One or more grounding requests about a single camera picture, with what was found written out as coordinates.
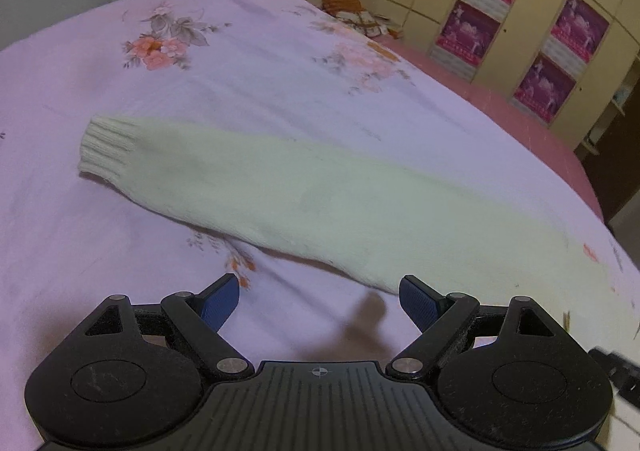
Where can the pink checked bed cover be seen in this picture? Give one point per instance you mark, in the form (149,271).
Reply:
(500,121)

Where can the orange patterned pillow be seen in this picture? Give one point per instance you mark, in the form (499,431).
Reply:
(350,11)

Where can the purple wall poster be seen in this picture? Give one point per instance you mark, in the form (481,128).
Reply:
(467,33)
(545,88)
(580,28)

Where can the floral lilac bedsheet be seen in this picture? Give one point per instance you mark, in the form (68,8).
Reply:
(225,81)

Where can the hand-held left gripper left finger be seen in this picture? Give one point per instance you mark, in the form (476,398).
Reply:
(220,305)

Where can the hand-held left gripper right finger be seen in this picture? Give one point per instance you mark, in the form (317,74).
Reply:
(419,303)

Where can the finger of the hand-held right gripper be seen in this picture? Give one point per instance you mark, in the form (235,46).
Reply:
(617,371)

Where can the cream knit sweater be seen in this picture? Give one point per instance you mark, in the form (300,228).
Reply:
(320,191)

